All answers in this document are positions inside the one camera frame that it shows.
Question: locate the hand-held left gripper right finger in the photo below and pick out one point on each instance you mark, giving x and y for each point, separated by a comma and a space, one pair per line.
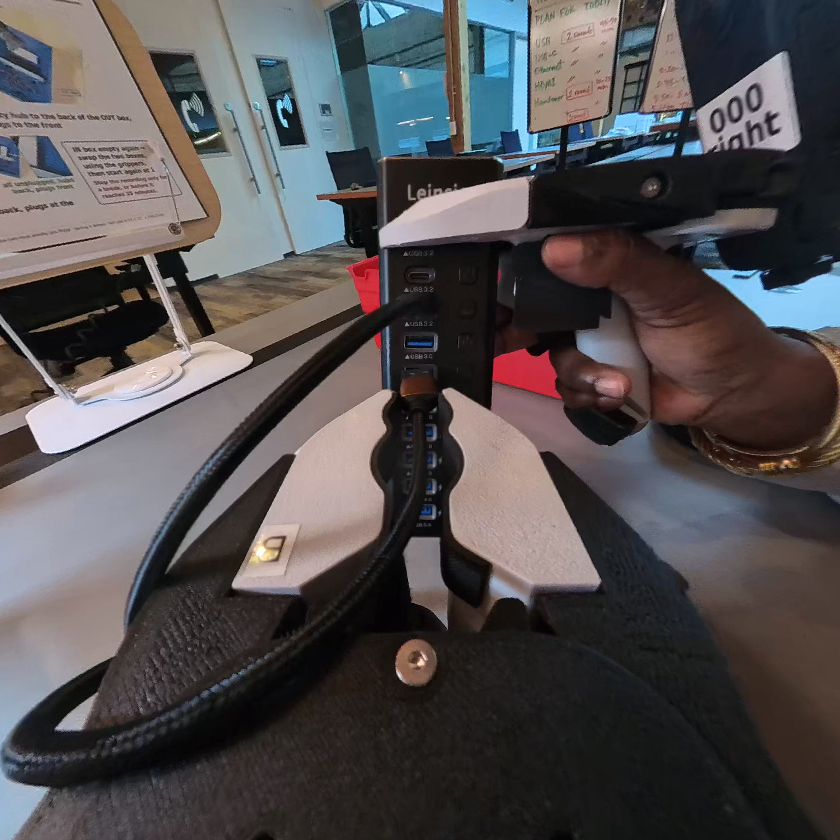
518, 512

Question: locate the person's right hand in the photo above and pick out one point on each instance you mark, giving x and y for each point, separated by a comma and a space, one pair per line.
709, 354

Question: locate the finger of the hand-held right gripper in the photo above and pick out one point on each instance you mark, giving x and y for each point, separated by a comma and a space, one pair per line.
459, 213

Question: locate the red plastic bin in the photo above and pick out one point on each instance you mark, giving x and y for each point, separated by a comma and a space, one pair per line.
525, 374

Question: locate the handwritten plan whiteboard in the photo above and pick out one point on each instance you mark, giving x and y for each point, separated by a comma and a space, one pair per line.
571, 65

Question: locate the black office chair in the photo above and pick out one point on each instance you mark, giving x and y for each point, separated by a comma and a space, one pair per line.
351, 167
85, 328

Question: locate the black usb hub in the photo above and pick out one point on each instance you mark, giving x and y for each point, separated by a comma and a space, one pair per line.
482, 295

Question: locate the door with phone icon window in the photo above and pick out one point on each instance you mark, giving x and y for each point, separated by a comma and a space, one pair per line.
190, 105
282, 105

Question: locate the wooden desk with black legs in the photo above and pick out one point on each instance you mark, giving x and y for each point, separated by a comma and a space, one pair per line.
341, 195

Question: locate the handwritten schedule whiteboard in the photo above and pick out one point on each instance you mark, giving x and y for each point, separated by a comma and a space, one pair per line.
666, 79

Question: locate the instruction sign board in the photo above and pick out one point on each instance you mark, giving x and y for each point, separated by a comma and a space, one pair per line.
98, 98

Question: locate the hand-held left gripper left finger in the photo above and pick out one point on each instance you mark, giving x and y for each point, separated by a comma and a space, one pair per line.
315, 512

